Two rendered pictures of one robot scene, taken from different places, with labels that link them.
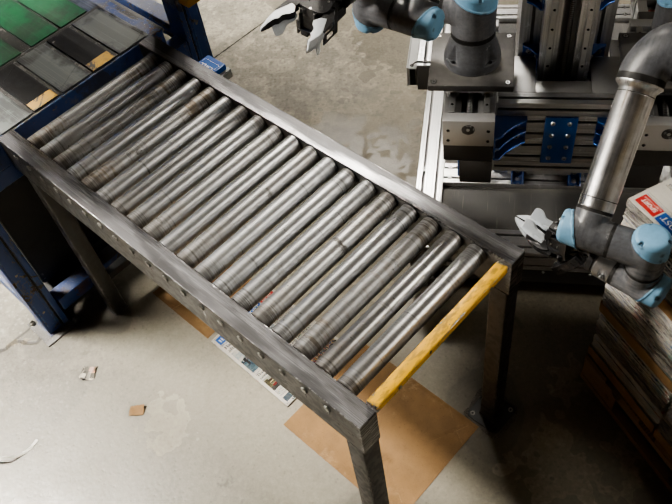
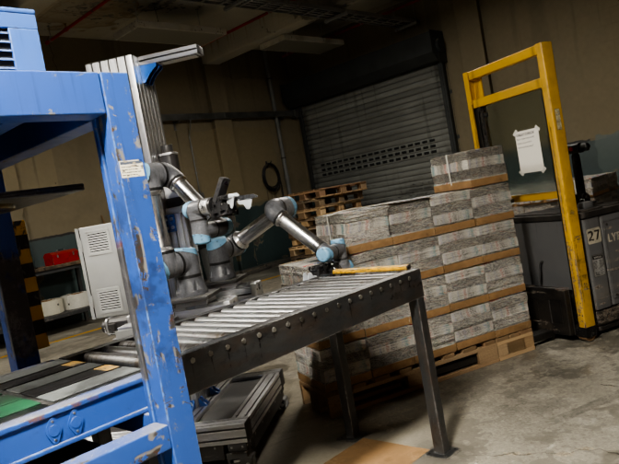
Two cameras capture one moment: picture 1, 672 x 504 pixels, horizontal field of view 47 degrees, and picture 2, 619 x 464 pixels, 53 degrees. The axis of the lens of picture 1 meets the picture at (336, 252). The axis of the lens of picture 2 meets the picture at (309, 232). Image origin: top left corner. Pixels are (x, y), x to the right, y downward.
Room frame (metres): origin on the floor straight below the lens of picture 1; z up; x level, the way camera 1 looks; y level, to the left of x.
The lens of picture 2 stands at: (1.41, 2.59, 1.17)
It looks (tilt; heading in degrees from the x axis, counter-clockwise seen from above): 3 degrees down; 263
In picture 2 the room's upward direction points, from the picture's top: 10 degrees counter-clockwise
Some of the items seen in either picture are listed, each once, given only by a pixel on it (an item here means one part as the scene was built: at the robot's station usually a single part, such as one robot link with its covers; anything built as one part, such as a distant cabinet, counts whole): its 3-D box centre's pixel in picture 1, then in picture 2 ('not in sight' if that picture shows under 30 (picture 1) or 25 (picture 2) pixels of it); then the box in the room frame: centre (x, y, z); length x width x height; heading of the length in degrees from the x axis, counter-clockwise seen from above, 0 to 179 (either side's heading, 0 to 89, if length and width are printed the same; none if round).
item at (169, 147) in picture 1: (167, 149); (206, 333); (1.55, 0.39, 0.77); 0.47 x 0.05 x 0.05; 129
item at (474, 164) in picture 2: not in sight; (481, 251); (-0.12, -1.22, 0.65); 0.39 x 0.30 x 1.29; 107
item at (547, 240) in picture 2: not in sight; (578, 264); (-0.89, -1.46, 0.40); 0.69 x 0.55 x 0.80; 107
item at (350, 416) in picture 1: (161, 267); (311, 323); (1.19, 0.42, 0.74); 1.34 x 0.05 x 0.12; 39
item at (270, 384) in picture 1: (278, 343); not in sight; (1.38, 0.24, 0.00); 0.37 x 0.28 x 0.01; 39
